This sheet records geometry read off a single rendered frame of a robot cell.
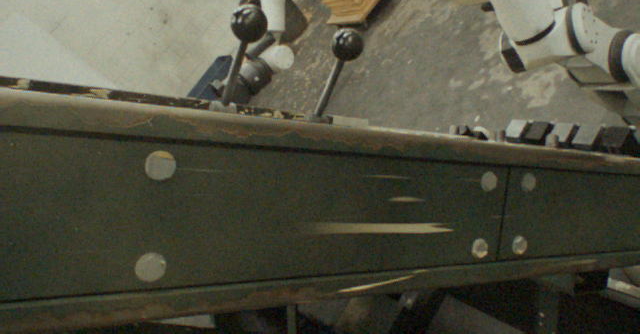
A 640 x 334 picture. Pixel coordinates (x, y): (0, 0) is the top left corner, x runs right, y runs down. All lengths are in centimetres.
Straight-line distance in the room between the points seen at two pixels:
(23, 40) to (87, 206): 447
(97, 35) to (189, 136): 587
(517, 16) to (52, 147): 67
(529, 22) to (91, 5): 561
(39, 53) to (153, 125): 446
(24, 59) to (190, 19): 224
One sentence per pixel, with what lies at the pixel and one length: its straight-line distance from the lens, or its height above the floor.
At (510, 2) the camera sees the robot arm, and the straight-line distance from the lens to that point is 79.
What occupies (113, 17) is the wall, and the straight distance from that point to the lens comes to 614.
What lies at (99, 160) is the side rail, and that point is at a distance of 25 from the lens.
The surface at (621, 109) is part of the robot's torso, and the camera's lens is 182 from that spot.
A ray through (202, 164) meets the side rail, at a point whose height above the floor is 156.
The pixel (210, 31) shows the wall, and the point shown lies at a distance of 633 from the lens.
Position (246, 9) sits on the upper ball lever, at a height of 155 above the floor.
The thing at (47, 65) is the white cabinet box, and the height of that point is 163.
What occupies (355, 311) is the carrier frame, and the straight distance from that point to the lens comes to 202.
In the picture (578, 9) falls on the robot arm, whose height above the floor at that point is 117.
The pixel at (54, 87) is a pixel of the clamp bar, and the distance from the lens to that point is 116.
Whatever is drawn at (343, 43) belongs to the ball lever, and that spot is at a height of 145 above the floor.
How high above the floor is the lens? 165
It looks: 28 degrees down
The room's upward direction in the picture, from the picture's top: 48 degrees counter-clockwise
